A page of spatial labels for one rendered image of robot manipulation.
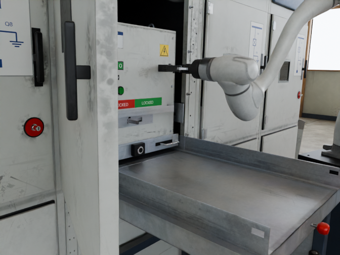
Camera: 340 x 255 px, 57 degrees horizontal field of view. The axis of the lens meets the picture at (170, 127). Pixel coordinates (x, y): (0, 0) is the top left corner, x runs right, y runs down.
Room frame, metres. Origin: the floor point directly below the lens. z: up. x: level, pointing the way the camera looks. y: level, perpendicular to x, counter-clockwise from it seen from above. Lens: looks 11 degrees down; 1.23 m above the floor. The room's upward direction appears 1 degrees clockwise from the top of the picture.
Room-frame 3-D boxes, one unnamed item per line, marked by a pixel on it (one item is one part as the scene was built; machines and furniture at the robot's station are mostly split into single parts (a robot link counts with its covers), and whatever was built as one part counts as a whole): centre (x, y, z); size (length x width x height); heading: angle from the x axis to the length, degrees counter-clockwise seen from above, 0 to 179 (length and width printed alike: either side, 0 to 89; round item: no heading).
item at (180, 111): (1.57, 0.03, 1.02); 0.30 x 0.08 x 0.09; 48
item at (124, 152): (1.29, 0.16, 0.89); 0.54 x 0.05 x 0.06; 138
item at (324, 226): (0.78, -0.41, 0.82); 0.04 x 0.03 x 0.03; 48
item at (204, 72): (1.21, -0.15, 1.23); 0.09 x 0.06 x 0.09; 138
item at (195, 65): (1.25, -0.09, 1.23); 0.09 x 0.08 x 0.07; 48
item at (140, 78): (1.27, 0.14, 1.15); 0.48 x 0.01 x 0.48; 138
